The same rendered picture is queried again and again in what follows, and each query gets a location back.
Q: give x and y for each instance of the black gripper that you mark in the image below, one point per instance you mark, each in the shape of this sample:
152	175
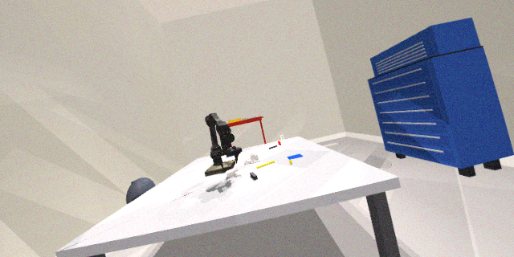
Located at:
217	156

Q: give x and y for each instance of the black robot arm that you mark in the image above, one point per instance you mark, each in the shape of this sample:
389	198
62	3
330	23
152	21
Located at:
225	135

